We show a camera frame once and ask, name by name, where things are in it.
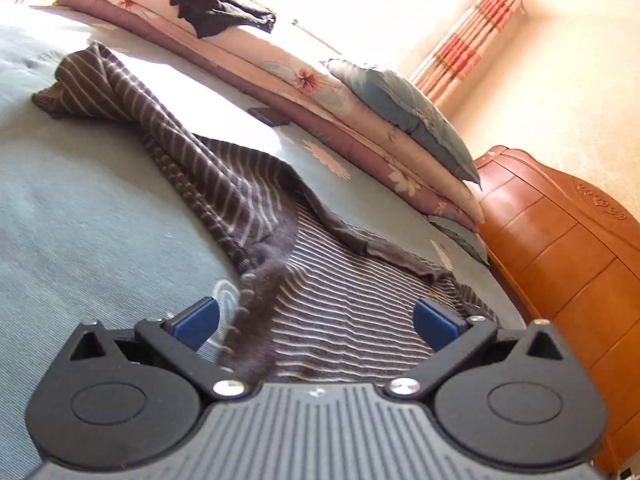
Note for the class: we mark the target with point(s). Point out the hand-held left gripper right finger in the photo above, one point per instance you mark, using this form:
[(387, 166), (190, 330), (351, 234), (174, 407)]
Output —
[(435, 322)]

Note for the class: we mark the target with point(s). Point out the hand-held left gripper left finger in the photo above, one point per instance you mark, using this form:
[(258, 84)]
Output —
[(197, 322)]

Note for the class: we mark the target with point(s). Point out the grey striped knit sweater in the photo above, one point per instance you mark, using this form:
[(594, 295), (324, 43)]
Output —
[(340, 310)]

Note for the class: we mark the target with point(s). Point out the blue-grey flat pillow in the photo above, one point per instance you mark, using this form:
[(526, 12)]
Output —
[(460, 235)]

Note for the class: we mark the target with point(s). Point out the bed with blue printed sheet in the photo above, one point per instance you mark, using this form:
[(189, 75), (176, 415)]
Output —
[(100, 235)]

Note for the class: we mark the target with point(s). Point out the wooden headboard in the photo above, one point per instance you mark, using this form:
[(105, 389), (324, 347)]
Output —
[(565, 260)]

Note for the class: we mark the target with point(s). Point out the blue-grey printed pillow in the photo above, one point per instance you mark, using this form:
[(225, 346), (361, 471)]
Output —
[(415, 120)]

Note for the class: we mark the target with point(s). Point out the dark smartphone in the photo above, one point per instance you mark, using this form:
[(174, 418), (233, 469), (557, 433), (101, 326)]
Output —
[(270, 116)]

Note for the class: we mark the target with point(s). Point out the pink floral folded quilt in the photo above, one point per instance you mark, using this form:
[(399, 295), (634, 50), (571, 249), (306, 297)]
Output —
[(300, 85)]

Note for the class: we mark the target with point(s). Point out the pink striped curtain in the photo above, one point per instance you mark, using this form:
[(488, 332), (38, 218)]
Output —
[(465, 45)]

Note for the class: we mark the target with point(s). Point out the black garment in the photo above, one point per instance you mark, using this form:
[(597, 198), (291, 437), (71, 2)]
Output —
[(215, 10)]

